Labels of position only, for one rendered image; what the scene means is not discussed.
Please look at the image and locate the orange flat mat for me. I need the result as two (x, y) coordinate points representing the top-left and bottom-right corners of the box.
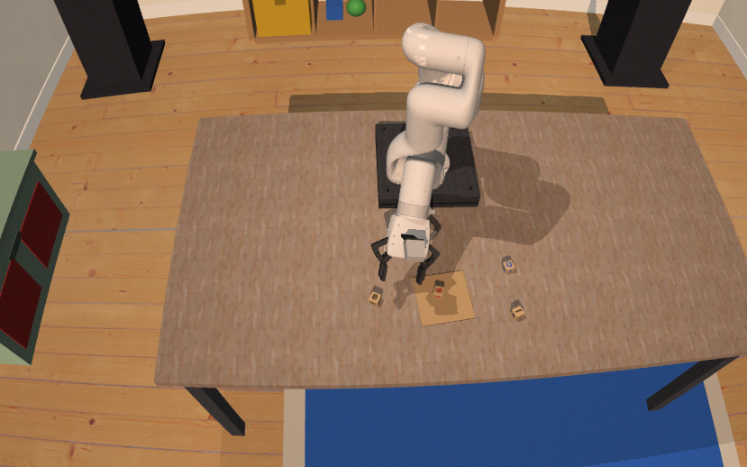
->
(412, 270), (475, 326)

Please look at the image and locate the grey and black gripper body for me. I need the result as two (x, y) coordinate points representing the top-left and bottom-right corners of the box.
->
(384, 213), (430, 259)

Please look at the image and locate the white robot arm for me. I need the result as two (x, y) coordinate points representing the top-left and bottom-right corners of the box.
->
(387, 23), (486, 218)

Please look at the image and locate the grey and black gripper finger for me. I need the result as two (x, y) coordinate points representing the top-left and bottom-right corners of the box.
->
(371, 237), (392, 281)
(415, 244), (440, 285)

